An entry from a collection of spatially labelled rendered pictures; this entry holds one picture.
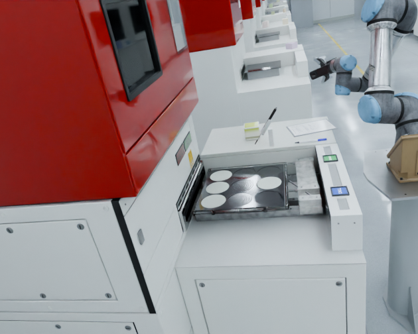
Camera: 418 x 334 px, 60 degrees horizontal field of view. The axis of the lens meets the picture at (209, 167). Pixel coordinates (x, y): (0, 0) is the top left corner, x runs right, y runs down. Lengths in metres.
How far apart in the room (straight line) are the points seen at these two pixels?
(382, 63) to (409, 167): 0.44
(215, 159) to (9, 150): 0.98
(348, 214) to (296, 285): 0.30
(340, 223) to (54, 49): 0.93
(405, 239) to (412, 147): 0.48
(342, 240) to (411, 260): 0.75
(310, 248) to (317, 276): 0.10
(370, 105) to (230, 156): 0.64
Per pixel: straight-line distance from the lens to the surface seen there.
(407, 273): 2.02
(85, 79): 0.85
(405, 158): 1.63
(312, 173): 1.61
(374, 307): 2.25
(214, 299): 1.38
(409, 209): 1.80
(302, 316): 1.41
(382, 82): 1.69
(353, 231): 1.25
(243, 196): 1.46
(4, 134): 1.02
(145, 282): 1.10
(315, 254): 1.27
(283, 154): 1.69
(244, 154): 1.70
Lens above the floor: 1.65
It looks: 25 degrees down
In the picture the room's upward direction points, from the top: 11 degrees counter-clockwise
